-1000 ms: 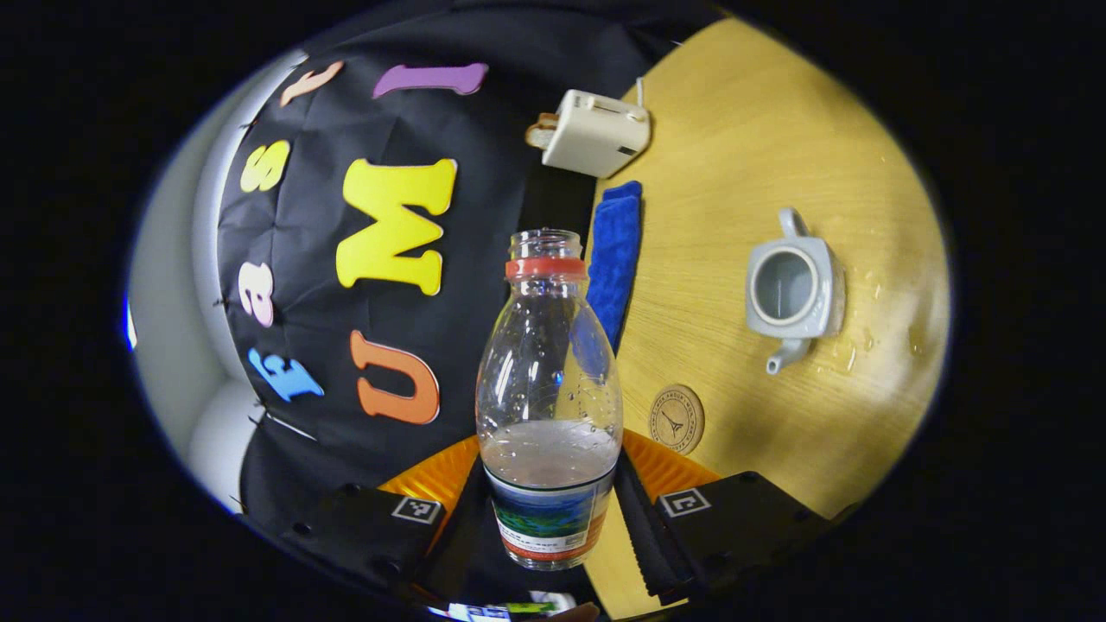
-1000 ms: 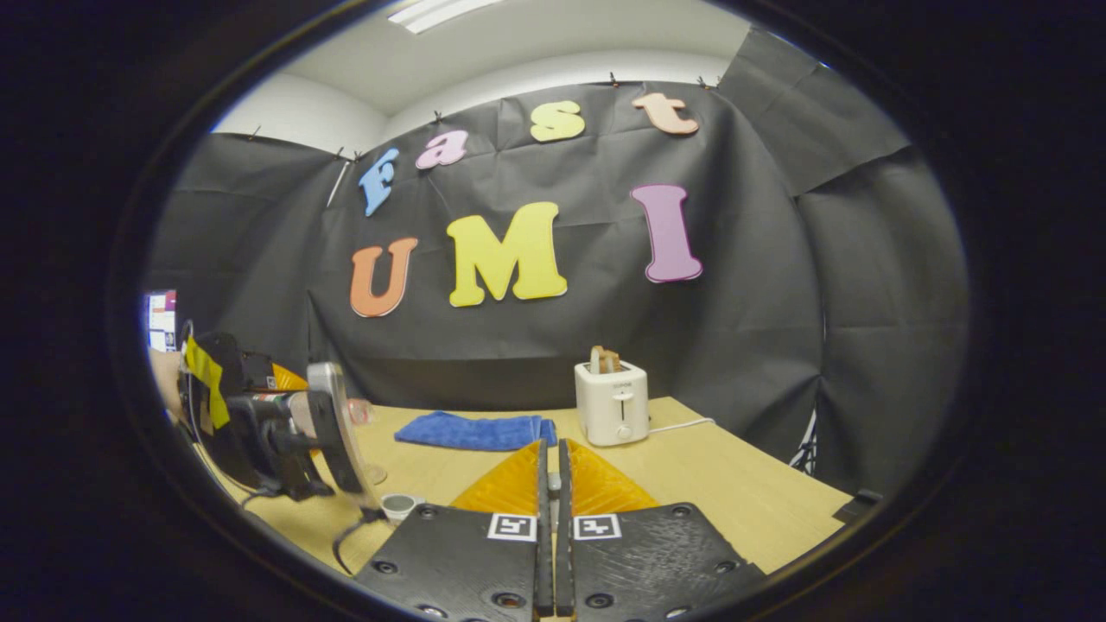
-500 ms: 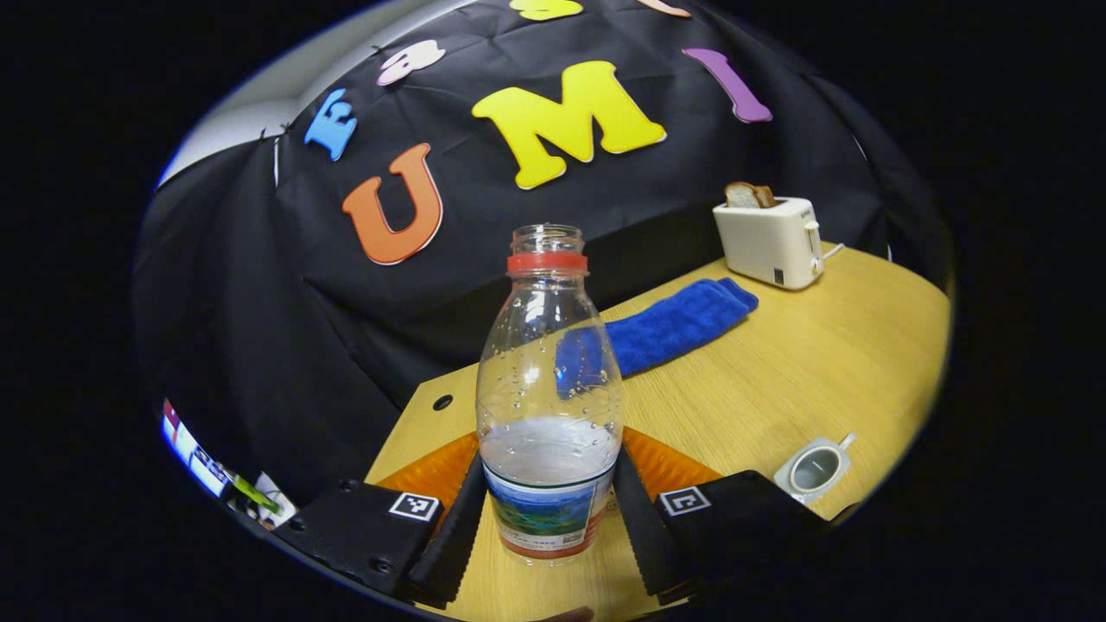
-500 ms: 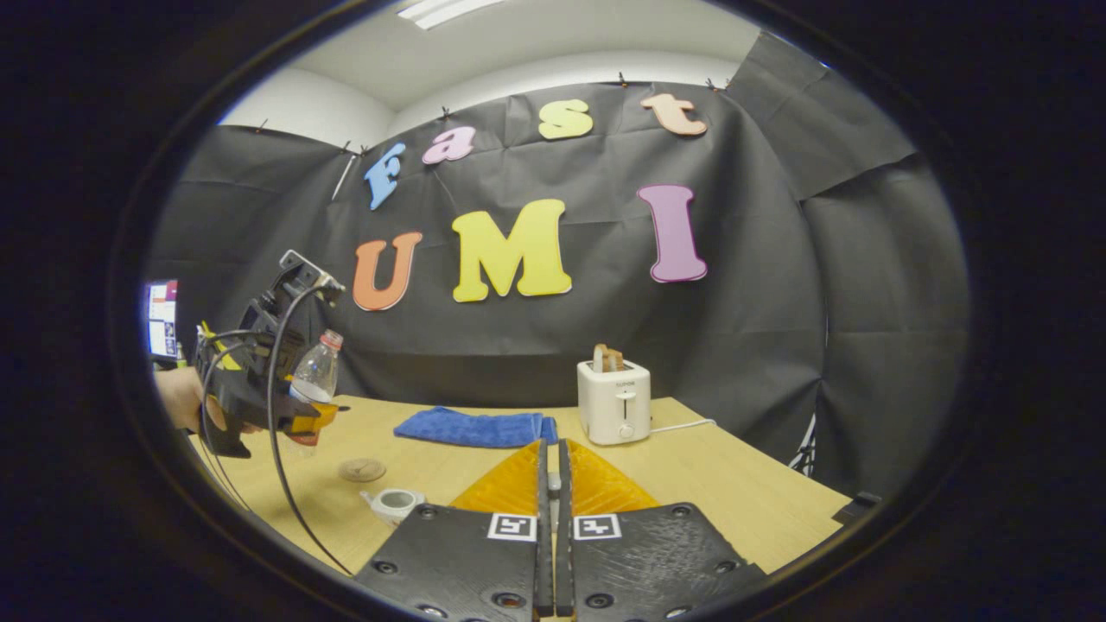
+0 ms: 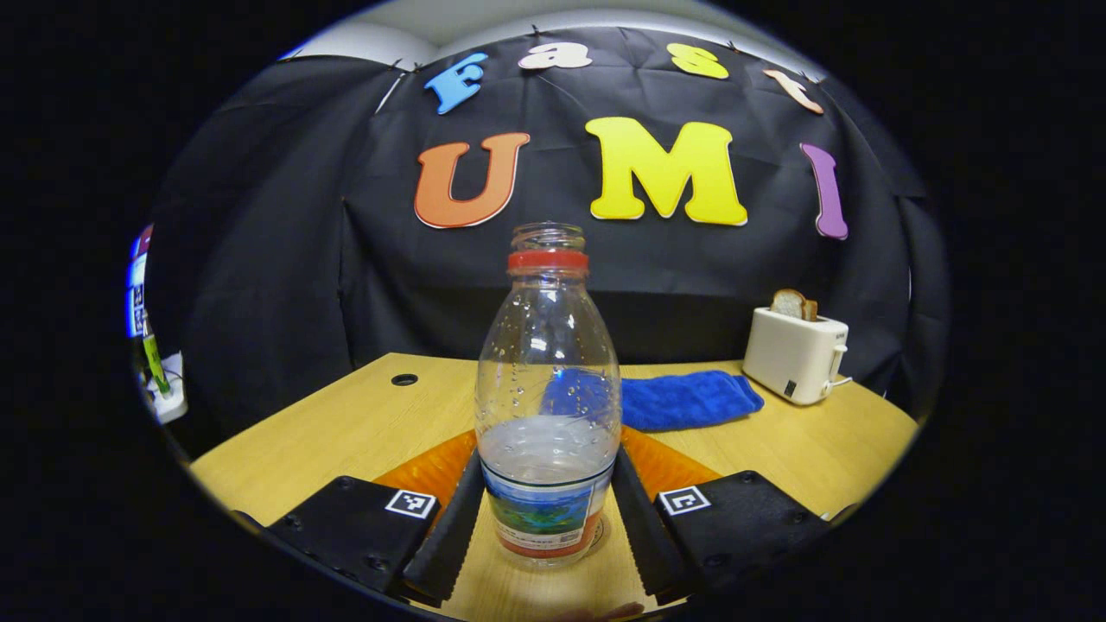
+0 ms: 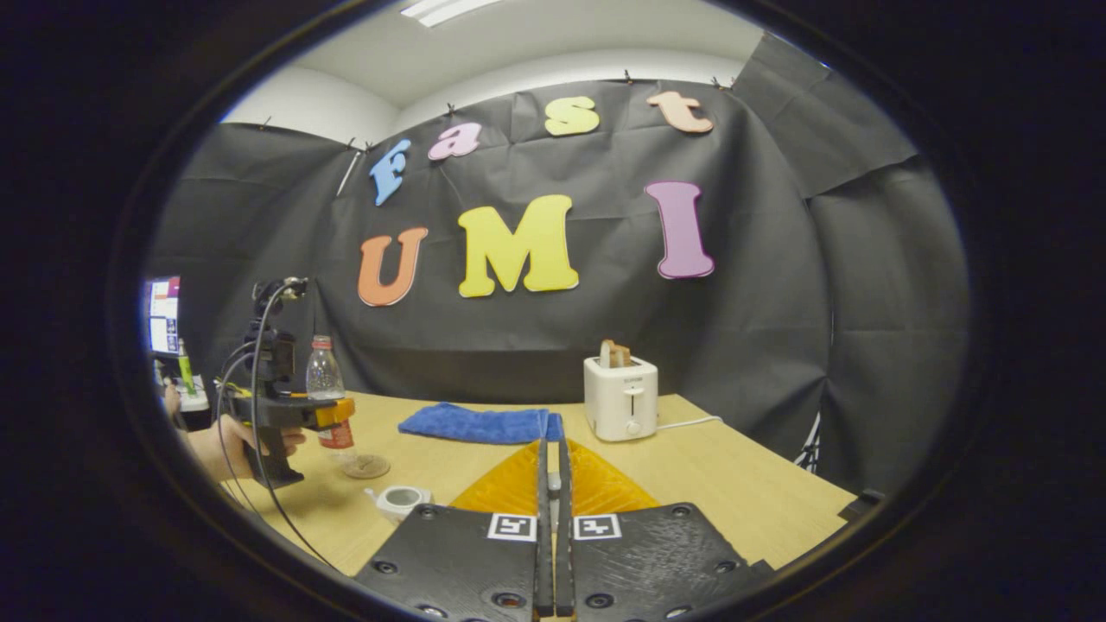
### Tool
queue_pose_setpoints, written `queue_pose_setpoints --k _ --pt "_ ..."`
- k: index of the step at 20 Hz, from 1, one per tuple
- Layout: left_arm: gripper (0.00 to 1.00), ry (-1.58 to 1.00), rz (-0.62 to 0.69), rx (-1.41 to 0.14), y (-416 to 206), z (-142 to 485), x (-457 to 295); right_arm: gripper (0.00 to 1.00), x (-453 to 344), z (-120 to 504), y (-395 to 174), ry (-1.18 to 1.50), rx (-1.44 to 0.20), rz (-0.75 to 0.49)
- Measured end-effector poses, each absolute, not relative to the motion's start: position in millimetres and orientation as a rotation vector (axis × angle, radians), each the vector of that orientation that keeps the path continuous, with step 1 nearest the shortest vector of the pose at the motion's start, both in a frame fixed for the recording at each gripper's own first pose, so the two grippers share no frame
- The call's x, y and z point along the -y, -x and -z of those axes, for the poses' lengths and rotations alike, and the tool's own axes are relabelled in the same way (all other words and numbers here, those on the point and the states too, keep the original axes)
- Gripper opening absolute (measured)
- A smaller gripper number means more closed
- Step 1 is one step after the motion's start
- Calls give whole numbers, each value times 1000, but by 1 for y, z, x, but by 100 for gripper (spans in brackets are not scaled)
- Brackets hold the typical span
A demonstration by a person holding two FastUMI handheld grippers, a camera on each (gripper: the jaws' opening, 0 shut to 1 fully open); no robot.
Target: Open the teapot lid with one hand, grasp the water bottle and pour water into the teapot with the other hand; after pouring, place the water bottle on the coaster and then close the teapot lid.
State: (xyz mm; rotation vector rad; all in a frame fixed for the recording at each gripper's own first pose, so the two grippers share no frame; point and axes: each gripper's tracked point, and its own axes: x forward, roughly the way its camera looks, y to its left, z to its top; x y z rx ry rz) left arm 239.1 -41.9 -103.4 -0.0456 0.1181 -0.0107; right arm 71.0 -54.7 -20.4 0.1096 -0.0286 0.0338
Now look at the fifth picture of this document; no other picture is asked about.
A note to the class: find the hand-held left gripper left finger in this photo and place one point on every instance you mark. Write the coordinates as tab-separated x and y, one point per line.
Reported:
449	536

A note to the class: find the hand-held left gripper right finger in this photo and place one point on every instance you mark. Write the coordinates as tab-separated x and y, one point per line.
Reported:
644	536

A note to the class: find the clear plastic water bottle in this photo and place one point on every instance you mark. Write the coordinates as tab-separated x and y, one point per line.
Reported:
549	484

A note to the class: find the green drink bottle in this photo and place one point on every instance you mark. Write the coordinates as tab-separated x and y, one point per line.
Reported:
155	363

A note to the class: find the blue towel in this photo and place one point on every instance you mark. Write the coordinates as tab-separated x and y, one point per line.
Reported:
691	399

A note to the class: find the white toaster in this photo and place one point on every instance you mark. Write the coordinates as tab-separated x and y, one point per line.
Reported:
791	354

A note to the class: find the bread slice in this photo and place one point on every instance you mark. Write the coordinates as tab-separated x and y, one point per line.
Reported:
788	304

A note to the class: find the black backdrop cloth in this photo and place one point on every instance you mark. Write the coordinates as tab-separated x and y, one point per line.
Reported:
285	285

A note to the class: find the white side table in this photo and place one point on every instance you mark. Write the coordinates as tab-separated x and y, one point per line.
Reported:
173	402

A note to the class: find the computer monitor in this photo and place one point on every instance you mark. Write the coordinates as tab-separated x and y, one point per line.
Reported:
136	294

